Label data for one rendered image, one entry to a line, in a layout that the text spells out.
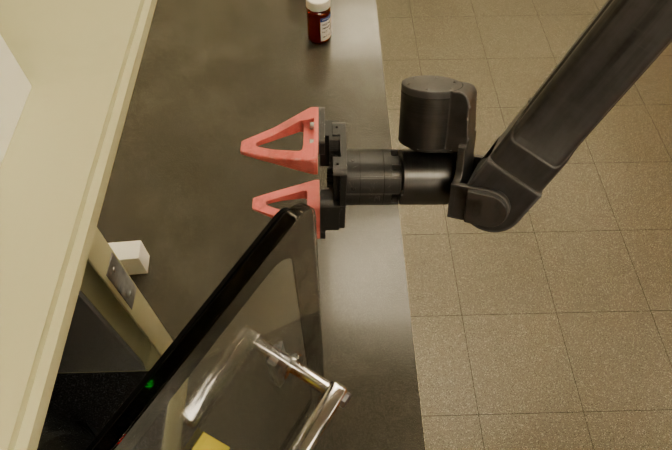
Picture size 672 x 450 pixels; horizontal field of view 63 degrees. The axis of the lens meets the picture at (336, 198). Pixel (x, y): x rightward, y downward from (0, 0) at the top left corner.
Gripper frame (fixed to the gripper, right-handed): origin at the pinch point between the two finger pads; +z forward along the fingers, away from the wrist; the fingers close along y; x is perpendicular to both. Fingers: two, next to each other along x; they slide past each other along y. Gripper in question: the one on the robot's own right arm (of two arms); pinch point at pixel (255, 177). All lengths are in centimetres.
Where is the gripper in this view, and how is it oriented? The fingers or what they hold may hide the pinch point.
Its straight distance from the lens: 56.3
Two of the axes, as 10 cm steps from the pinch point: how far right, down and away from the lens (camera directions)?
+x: 0.1, 8.3, -5.6
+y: 0.1, -5.6, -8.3
